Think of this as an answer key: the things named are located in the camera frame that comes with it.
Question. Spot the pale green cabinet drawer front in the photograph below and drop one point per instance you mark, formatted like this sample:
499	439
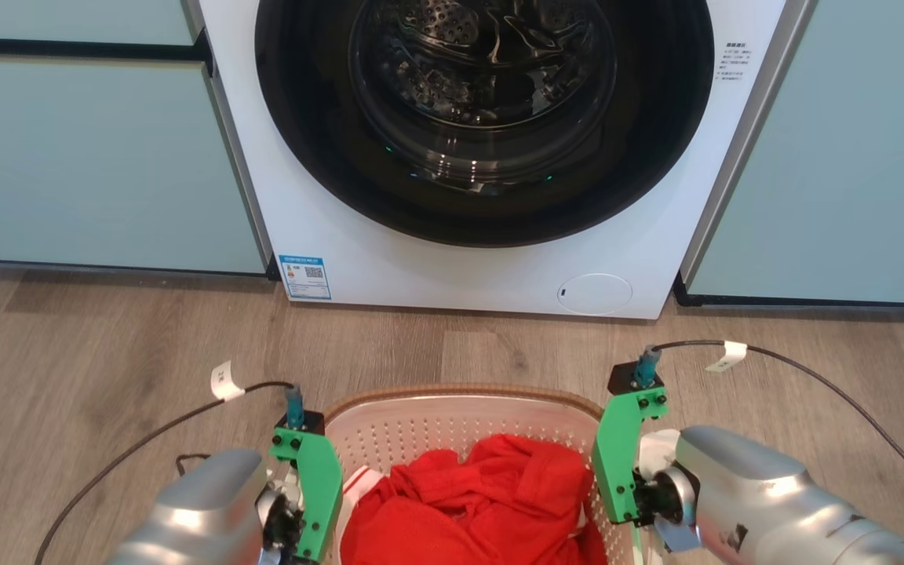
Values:
67	20

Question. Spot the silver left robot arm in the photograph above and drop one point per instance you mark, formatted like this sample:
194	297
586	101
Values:
201	510

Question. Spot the white perforated laundry basket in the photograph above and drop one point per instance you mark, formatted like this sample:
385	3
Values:
421	424

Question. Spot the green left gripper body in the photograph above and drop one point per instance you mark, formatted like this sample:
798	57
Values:
320	479

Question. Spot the pale green cabinet door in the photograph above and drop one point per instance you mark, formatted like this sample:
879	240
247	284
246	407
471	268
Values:
91	165
852	157

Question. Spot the round white filter cover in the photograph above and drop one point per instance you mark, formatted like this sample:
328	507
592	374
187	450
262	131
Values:
595	294

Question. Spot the black round washer door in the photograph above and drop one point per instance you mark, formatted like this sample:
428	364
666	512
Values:
303	118

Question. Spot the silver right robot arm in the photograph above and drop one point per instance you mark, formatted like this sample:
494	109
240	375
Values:
758	494

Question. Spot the black text label sticker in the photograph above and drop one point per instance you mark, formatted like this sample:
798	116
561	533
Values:
731	63

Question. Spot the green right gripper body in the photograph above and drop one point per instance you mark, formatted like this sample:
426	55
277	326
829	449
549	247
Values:
615	455

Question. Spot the red mesh garment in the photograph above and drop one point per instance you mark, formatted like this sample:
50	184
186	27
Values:
483	510

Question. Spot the white front-load washing machine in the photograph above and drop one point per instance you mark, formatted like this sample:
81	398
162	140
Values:
460	275

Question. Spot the blue energy label sticker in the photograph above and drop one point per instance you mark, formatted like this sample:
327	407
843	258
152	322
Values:
305	277

